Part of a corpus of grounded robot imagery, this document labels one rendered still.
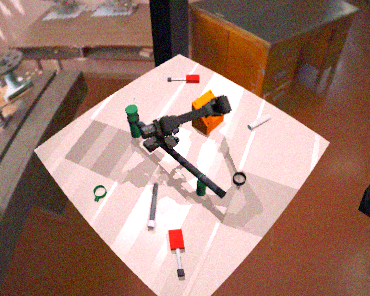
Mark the white cylinder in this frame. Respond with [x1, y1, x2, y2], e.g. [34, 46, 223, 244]
[247, 114, 271, 131]

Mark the red-handled screwdriver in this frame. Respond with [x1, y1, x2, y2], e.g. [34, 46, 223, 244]
[169, 229, 185, 277]
[167, 75, 200, 84]

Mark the dark green cylinder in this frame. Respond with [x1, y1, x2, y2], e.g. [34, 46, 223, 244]
[125, 104, 141, 138]

